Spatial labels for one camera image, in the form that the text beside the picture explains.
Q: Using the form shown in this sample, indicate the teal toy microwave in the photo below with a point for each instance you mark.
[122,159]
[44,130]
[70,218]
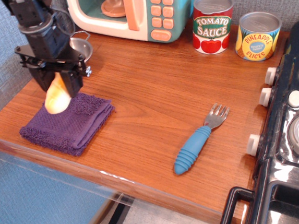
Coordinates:
[146,20]

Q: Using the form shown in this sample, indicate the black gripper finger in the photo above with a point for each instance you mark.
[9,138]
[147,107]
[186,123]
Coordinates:
[44,76]
[73,82]

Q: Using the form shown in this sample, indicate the tomato sauce can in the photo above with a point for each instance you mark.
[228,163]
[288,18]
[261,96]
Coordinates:
[211,25]

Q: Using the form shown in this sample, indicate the small metal bowl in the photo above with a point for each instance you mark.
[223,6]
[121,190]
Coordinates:
[79,41]

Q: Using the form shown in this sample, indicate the pineapple slices can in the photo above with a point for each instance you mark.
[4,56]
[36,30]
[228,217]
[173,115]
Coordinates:
[257,36]

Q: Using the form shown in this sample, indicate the black toy stove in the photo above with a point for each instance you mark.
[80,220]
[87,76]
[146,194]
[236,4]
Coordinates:
[275,196]

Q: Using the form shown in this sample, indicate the folded purple cloth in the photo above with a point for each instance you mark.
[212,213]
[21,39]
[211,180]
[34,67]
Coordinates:
[70,131]

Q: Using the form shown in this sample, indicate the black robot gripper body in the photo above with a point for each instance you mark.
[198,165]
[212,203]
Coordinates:
[48,44]

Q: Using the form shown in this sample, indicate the blue handled metal fork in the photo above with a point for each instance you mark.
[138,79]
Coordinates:
[190,151]

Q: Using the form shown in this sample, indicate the yellow toy sausage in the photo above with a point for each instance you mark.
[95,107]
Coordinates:
[57,96]

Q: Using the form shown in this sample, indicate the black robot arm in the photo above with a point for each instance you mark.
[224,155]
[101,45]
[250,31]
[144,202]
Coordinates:
[31,13]

